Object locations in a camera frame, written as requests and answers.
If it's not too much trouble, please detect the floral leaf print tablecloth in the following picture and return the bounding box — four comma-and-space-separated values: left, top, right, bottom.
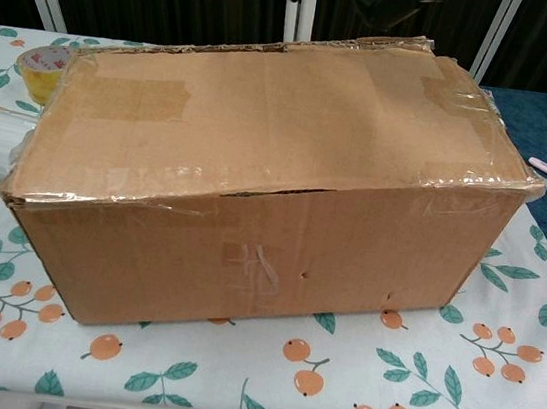
0, 23, 547, 409

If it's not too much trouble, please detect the brown cardboard box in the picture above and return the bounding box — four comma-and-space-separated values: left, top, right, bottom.
0, 0, 547, 384

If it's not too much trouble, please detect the yellow packing tape roll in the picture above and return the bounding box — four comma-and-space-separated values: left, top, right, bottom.
13, 40, 76, 109

